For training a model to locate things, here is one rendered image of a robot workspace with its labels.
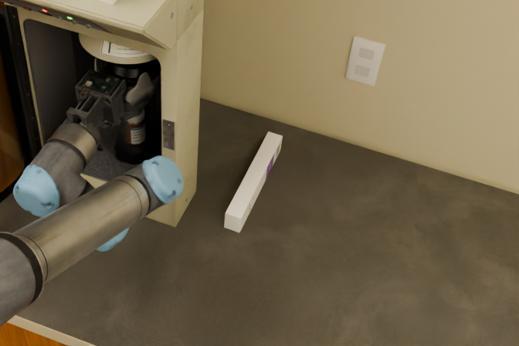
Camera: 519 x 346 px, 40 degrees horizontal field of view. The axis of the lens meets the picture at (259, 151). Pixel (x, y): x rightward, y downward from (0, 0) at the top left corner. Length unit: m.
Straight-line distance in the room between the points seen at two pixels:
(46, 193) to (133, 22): 0.31
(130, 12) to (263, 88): 0.73
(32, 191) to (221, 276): 0.44
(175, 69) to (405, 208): 0.66
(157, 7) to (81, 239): 0.35
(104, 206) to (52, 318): 0.41
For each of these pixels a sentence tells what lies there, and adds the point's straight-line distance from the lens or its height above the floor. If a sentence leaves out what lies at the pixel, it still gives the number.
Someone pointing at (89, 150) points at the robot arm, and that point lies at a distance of 1.21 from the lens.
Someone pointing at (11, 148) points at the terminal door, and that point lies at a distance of 1.44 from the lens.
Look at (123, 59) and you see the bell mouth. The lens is 1.25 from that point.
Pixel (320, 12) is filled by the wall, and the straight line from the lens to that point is 1.54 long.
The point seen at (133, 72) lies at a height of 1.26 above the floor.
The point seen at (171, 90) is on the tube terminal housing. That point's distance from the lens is 1.21.
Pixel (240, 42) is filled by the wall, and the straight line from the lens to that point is 1.65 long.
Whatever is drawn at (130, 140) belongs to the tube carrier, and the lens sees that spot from 1.44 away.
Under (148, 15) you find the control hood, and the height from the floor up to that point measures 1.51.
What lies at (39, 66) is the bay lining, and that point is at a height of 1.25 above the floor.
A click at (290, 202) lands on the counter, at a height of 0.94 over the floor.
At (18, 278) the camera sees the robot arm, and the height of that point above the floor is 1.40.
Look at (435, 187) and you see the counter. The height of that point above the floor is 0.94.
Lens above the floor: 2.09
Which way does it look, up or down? 45 degrees down
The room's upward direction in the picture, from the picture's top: 7 degrees clockwise
